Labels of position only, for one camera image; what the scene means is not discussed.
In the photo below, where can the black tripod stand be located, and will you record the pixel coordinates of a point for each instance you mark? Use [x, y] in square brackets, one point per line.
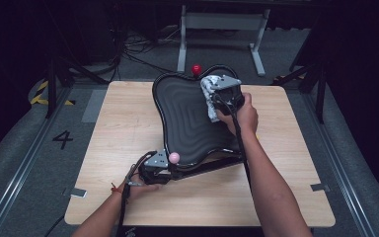
[320, 95]
[51, 89]

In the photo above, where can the black wavy tray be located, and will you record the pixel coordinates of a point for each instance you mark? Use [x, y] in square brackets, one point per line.
[184, 121]

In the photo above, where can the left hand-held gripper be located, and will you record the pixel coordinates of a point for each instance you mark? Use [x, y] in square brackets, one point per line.
[154, 173]

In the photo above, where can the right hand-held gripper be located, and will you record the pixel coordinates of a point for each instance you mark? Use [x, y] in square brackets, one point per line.
[228, 97]

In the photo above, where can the metal floor rail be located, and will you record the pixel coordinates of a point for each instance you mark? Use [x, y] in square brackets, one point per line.
[343, 182]
[23, 168]

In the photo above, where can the red ball knob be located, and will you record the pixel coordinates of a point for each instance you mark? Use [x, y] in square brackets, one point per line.
[196, 69]

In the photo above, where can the person's right hand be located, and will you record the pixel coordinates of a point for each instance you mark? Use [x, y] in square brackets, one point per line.
[245, 118]

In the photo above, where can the white grey cloth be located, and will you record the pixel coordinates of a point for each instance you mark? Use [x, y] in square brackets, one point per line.
[209, 95]

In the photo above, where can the pink ball knob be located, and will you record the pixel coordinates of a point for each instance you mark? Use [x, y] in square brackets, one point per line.
[174, 157]

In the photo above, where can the person's left hand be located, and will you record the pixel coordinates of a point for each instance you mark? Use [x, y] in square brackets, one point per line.
[138, 189]

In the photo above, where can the grey metal stand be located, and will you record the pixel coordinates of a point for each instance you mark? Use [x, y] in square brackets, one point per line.
[223, 21]

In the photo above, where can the yellow black hazard tape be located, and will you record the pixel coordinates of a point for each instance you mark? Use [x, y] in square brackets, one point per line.
[36, 98]

